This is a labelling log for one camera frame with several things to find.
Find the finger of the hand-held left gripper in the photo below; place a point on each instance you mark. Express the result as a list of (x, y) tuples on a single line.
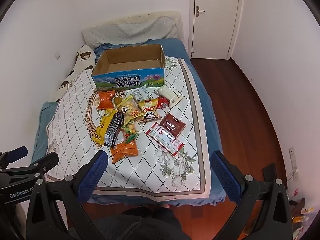
[(50, 159), (18, 152)]

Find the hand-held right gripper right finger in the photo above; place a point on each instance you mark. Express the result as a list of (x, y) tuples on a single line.
[(225, 177)]

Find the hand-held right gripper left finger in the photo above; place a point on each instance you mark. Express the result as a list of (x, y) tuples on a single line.
[(92, 176)]

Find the large orange snack packet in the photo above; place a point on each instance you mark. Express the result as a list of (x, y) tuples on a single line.
[(123, 152)]

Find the yellow black snack packet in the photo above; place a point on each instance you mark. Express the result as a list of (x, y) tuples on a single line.
[(110, 127)]

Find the green candy packet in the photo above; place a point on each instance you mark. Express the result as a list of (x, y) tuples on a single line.
[(128, 130)]

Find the clear yellow snack packet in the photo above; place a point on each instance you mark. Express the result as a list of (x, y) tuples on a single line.
[(127, 108)]

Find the small puffy orange snack packet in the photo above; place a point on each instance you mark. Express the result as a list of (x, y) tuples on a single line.
[(106, 101)]

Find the yellow panda snack packet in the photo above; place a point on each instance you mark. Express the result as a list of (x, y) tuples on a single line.
[(149, 110)]

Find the small silver snack packet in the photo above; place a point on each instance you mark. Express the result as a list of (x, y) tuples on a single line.
[(139, 94)]

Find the printed cardboard box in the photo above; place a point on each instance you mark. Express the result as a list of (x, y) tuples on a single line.
[(125, 81)]

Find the long white silver snack packet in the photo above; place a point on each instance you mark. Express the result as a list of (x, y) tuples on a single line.
[(166, 92)]

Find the printed diamond pattern blanket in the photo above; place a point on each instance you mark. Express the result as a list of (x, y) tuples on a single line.
[(150, 180)]

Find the long red white snack packet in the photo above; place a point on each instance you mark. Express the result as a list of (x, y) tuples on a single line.
[(165, 140)]

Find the dark red snack packet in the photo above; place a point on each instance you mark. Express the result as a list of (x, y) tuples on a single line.
[(172, 125)]

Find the blue bed sheet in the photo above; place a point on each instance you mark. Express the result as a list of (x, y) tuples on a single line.
[(200, 92)]

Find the small red snack packet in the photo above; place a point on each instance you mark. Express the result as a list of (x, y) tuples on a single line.
[(163, 103)]

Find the bear print pillow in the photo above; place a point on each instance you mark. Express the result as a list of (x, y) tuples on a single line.
[(82, 55)]

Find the cream pillow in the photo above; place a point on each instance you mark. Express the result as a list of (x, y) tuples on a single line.
[(132, 30)]

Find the white door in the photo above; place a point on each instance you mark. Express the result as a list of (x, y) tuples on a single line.
[(216, 17)]

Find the white wall socket panel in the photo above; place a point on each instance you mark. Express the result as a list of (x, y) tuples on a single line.
[(293, 157)]

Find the white wall socket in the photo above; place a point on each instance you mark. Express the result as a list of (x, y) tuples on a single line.
[(57, 56)]

